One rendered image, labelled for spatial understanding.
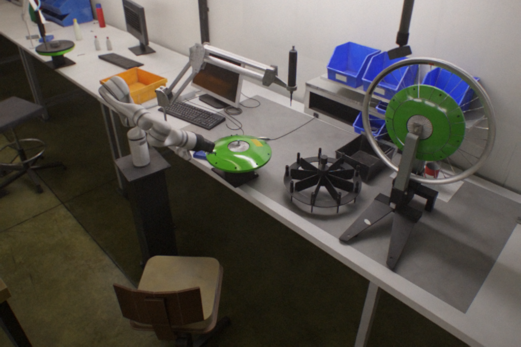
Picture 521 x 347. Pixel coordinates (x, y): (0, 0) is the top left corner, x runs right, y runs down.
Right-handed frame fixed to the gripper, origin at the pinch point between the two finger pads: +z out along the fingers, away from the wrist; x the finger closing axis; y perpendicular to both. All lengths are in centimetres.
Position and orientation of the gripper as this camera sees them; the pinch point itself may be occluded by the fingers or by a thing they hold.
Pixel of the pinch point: (215, 153)
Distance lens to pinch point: 183.0
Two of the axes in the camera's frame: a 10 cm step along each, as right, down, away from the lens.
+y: 3.9, -9.2, -0.9
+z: 5.6, 1.6, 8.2
